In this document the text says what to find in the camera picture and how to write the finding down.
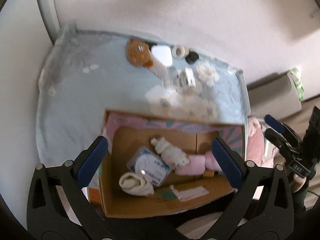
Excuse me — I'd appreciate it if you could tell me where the blue white mask packet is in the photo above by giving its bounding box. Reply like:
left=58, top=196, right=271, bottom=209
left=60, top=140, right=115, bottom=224
left=127, top=146, right=171, bottom=187

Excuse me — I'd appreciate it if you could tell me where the green white cloth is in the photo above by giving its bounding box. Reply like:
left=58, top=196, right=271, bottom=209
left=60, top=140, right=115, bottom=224
left=289, top=67, right=304, bottom=101

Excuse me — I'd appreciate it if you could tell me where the person left hand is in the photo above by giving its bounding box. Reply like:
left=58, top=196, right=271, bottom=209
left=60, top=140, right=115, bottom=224
left=291, top=174, right=309, bottom=193

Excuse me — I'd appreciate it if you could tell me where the speckled white sock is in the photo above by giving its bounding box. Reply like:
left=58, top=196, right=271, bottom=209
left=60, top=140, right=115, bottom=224
left=150, top=137, right=190, bottom=170

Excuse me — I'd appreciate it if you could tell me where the white round mirror frame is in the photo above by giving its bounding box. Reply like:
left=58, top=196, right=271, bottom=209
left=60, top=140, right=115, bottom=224
left=37, top=0, right=61, bottom=44

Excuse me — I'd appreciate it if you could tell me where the brown cardboard box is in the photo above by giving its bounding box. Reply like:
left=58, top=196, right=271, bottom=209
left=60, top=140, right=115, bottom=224
left=99, top=111, right=245, bottom=218

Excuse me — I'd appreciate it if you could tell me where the pink fluffy sock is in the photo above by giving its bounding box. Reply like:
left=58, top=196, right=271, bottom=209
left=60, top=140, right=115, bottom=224
left=175, top=151, right=222, bottom=176

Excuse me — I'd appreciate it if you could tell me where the black small jar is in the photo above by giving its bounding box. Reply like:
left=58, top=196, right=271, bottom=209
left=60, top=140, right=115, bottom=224
left=185, top=51, right=200, bottom=64

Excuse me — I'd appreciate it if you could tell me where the white square lid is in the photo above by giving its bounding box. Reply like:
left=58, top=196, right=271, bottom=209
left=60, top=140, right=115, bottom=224
left=151, top=45, right=173, bottom=67

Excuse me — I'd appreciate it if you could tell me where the brown cookie bear plush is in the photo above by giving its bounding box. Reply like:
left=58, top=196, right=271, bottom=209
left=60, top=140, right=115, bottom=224
left=125, top=38, right=153, bottom=68

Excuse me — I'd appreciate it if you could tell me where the clear bottle with cork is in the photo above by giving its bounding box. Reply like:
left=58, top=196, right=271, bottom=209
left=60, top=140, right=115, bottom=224
left=171, top=45, right=189, bottom=59

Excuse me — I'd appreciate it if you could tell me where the cream sock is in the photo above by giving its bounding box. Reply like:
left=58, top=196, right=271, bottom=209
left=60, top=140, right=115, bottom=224
left=119, top=172, right=154, bottom=197

